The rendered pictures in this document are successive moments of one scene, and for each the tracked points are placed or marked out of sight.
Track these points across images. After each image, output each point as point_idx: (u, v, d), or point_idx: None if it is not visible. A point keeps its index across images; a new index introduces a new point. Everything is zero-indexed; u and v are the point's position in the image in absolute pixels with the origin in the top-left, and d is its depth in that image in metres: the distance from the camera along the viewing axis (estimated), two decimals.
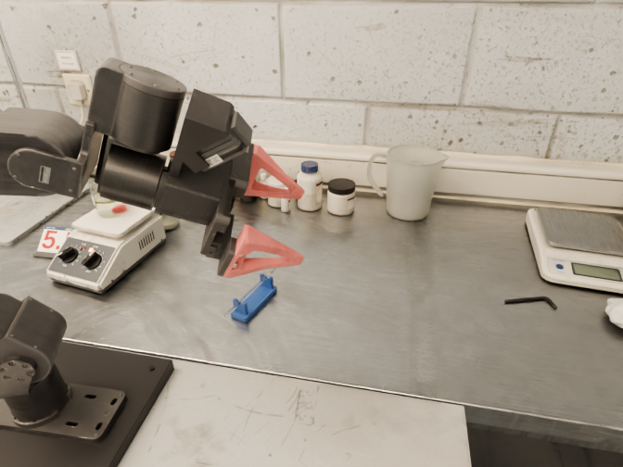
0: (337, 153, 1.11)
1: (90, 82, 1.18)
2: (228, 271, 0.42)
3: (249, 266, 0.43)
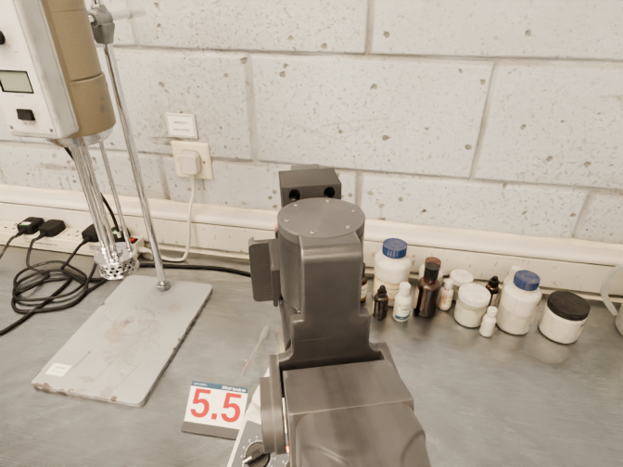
0: (541, 251, 0.85)
1: (208, 152, 0.92)
2: None
3: None
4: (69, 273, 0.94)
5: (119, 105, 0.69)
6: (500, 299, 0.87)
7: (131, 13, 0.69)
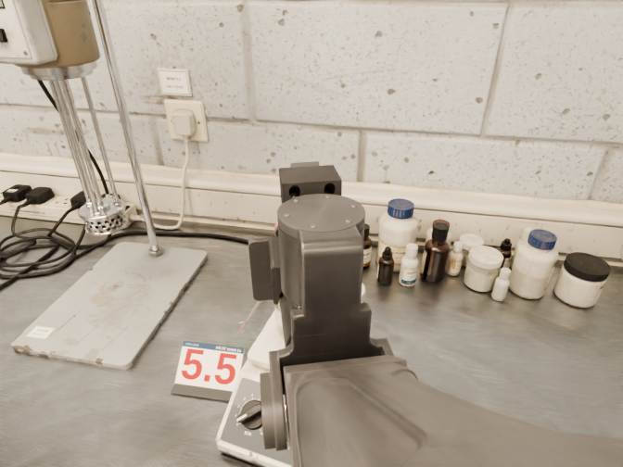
0: (556, 213, 0.80)
1: (202, 111, 0.87)
2: None
3: None
4: (57, 240, 0.89)
5: (106, 45, 0.64)
6: (512, 265, 0.82)
7: None
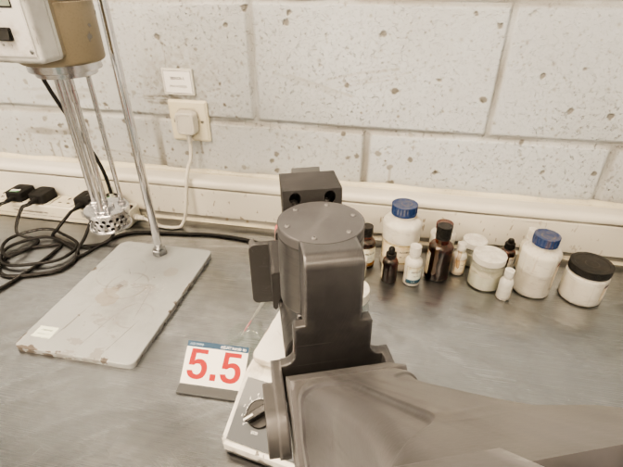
0: (560, 212, 0.80)
1: (206, 111, 0.87)
2: None
3: None
4: (60, 240, 0.89)
5: (110, 44, 0.64)
6: (515, 265, 0.82)
7: None
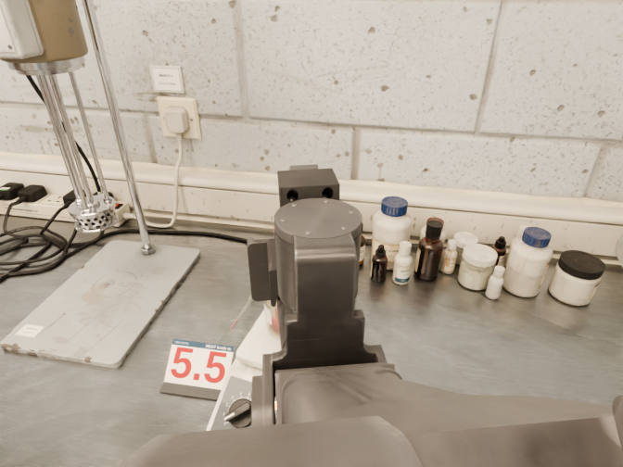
0: (552, 210, 0.80)
1: (196, 108, 0.87)
2: None
3: None
4: (49, 238, 0.89)
5: (95, 41, 0.63)
6: (506, 263, 0.81)
7: None
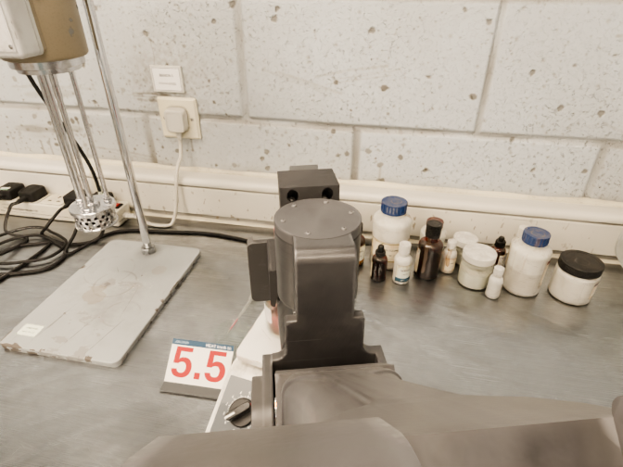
0: (551, 210, 0.80)
1: (196, 108, 0.87)
2: None
3: None
4: (49, 238, 0.89)
5: (95, 41, 0.64)
6: (506, 263, 0.81)
7: None
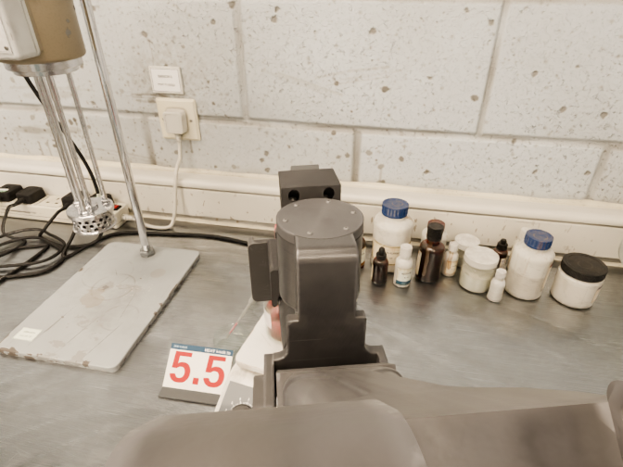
0: (553, 212, 0.79)
1: (195, 109, 0.86)
2: None
3: None
4: (47, 241, 0.88)
5: (93, 42, 0.63)
6: (508, 265, 0.81)
7: None
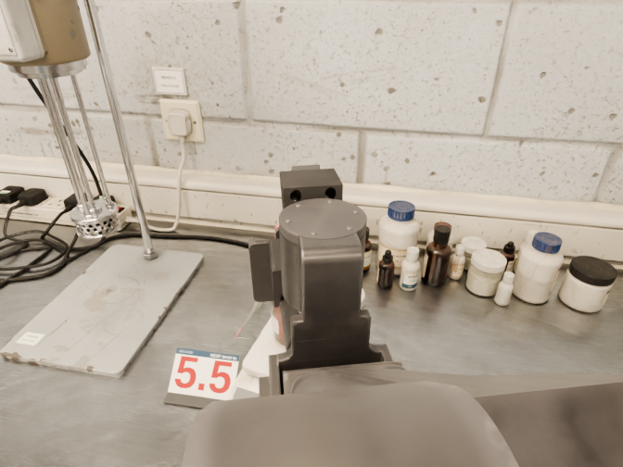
0: (561, 215, 0.78)
1: (198, 111, 0.85)
2: None
3: None
4: (50, 243, 0.87)
5: (96, 43, 0.62)
6: (515, 269, 0.80)
7: None
